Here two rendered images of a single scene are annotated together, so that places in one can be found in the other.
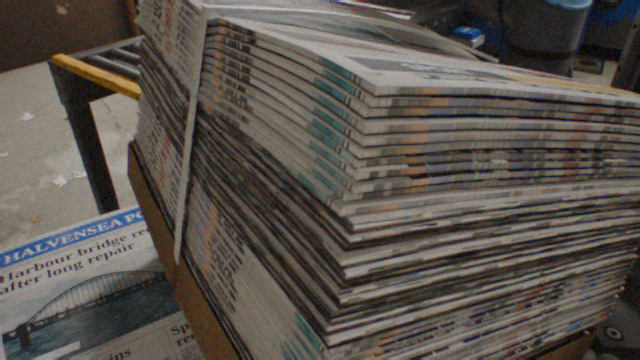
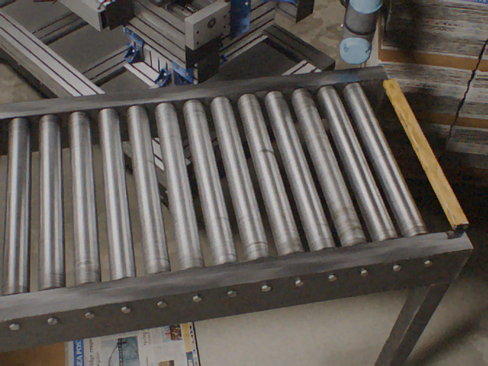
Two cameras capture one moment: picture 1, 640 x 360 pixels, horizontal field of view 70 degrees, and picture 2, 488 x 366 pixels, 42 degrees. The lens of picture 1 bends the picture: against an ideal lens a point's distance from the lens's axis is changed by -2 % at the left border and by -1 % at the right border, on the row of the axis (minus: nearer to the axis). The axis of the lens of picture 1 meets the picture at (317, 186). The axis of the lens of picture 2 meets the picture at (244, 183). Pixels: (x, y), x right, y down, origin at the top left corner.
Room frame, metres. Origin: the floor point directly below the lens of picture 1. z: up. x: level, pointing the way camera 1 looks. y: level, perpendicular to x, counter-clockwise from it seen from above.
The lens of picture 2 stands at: (1.95, 0.73, 1.82)
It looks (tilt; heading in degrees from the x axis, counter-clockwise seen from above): 51 degrees down; 217
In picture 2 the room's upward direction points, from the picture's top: 4 degrees clockwise
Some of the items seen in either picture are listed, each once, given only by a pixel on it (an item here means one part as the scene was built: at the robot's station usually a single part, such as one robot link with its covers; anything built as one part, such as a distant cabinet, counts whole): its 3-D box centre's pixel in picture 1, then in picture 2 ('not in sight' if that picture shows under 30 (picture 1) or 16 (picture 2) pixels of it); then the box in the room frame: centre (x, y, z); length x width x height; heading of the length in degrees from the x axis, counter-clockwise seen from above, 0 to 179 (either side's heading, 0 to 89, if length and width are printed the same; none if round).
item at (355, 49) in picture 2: not in sight; (356, 40); (0.78, 0.17, 0.85); 0.11 x 0.08 x 0.09; 30
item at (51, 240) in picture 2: not in sight; (51, 199); (1.57, -0.05, 0.77); 0.47 x 0.05 x 0.05; 51
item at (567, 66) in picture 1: (535, 68); not in sight; (0.86, -0.42, 0.87); 0.15 x 0.15 x 0.10
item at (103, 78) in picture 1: (104, 79); (422, 147); (0.95, 0.46, 0.81); 0.43 x 0.03 x 0.02; 51
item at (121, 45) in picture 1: (249, 28); (129, 306); (1.62, 0.23, 0.74); 1.34 x 0.05 x 0.12; 141
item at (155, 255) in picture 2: not in sight; (147, 187); (1.41, 0.08, 0.77); 0.47 x 0.05 x 0.05; 51
